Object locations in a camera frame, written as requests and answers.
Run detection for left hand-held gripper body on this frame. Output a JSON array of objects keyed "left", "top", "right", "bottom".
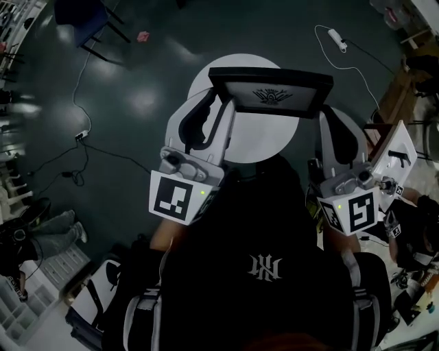
[{"left": 147, "top": 145, "right": 226, "bottom": 227}]

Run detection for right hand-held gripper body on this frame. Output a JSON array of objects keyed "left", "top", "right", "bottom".
[{"left": 316, "top": 164, "right": 380, "bottom": 238}]

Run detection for black framed picture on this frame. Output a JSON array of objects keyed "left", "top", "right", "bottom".
[{"left": 208, "top": 66, "right": 334, "bottom": 120}]

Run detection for person's left forearm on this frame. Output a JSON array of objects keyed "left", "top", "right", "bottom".
[{"left": 150, "top": 217, "right": 193, "bottom": 256}]

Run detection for person's right forearm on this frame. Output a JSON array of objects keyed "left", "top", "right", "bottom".
[{"left": 322, "top": 223, "right": 361, "bottom": 257}]

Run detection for round white table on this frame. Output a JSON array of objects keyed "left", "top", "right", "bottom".
[{"left": 187, "top": 53, "right": 299, "bottom": 165}]

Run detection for wooden furniture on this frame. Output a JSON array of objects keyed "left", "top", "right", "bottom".
[{"left": 362, "top": 51, "right": 439, "bottom": 162}]

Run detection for person's black shirt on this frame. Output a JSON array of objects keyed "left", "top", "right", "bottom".
[{"left": 101, "top": 154, "right": 392, "bottom": 351}]

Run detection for white power strip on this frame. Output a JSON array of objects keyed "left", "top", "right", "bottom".
[{"left": 327, "top": 28, "right": 348, "bottom": 53}]

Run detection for clear plastic container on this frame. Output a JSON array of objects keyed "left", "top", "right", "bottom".
[{"left": 369, "top": 0, "right": 412, "bottom": 28}]

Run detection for blue chair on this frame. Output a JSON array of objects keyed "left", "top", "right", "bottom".
[{"left": 54, "top": 0, "right": 132, "bottom": 66}]

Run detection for white shelf rack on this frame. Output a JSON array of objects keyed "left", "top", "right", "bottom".
[{"left": 0, "top": 0, "right": 45, "bottom": 206}]

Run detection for black chair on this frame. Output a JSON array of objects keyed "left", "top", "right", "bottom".
[{"left": 64, "top": 253, "right": 124, "bottom": 343}]

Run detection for white drawer shelf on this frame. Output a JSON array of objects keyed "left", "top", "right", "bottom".
[{"left": 0, "top": 239, "right": 92, "bottom": 343}]

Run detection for white board with black handle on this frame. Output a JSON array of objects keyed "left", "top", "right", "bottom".
[
  {"left": 369, "top": 119, "right": 418, "bottom": 214},
  {"left": 85, "top": 258, "right": 123, "bottom": 325}
]

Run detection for white cable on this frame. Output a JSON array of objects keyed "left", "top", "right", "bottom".
[
  {"left": 72, "top": 34, "right": 93, "bottom": 134},
  {"left": 313, "top": 24, "right": 381, "bottom": 112}
]

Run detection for black cable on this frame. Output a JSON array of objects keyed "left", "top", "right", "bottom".
[
  {"left": 27, "top": 138, "right": 154, "bottom": 188},
  {"left": 344, "top": 38, "right": 396, "bottom": 75}
]

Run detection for grey shoulder strap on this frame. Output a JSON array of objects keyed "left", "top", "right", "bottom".
[
  {"left": 341, "top": 248, "right": 378, "bottom": 351},
  {"left": 122, "top": 287, "right": 163, "bottom": 351}
]

